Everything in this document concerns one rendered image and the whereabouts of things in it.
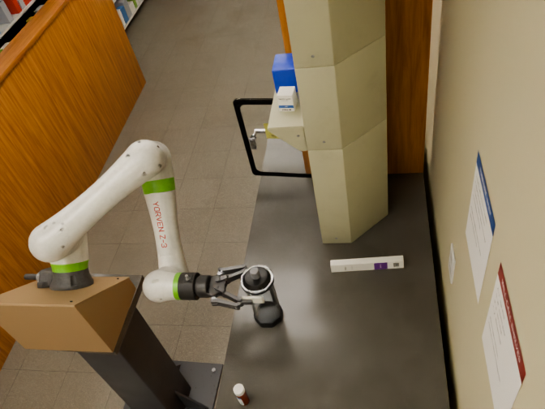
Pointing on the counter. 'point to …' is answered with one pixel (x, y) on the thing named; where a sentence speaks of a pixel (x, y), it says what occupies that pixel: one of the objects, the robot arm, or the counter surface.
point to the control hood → (288, 125)
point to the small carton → (287, 98)
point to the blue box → (284, 71)
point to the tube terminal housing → (347, 140)
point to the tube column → (332, 29)
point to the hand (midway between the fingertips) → (258, 286)
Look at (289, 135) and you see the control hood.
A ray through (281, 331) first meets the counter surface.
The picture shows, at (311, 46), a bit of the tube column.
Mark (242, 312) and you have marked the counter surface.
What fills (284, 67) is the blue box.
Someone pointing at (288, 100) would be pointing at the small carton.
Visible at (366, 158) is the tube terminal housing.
